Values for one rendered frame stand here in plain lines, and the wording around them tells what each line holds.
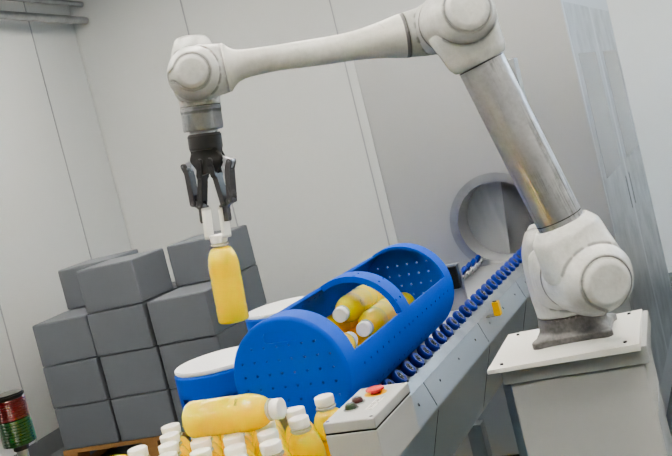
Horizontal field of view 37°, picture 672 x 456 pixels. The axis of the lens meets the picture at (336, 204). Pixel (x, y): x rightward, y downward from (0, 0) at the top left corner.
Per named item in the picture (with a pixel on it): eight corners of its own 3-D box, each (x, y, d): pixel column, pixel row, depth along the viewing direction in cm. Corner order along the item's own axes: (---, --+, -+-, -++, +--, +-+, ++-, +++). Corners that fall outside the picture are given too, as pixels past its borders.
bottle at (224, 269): (253, 320, 224) (237, 238, 223) (222, 327, 222) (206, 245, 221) (245, 316, 231) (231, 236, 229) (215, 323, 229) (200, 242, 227)
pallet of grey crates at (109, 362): (294, 403, 648) (248, 223, 640) (246, 448, 572) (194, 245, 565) (133, 428, 687) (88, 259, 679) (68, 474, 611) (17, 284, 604)
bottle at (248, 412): (204, 414, 197) (287, 403, 189) (194, 445, 192) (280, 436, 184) (185, 393, 193) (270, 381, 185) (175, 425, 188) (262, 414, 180)
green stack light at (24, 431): (43, 435, 196) (37, 411, 196) (22, 447, 190) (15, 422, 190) (18, 438, 198) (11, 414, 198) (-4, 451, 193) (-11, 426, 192)
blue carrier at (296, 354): (464, 328, 298) (443, 235, 296) (363, 435, 218) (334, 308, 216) (375, 340, 309) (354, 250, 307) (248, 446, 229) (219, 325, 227)
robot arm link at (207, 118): (194, 108, 229) (198, 134, 229) (171, 109, 221) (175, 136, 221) (228, 103, 225) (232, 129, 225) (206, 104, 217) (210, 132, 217)
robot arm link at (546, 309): (591, 297, 243) (568, 208, 242) (619, 306, 225) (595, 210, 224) (527, 314, 242) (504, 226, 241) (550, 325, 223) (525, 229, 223)
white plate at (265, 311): (331, 291, 375) (332, 294, 375) (270, 300, 388) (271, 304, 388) (294, 310, 350) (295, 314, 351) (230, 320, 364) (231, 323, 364)
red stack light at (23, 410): (37, 410, 196) (31, 391, 195) (15, 422, 190) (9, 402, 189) (11, 414, 198) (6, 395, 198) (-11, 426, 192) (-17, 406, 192)
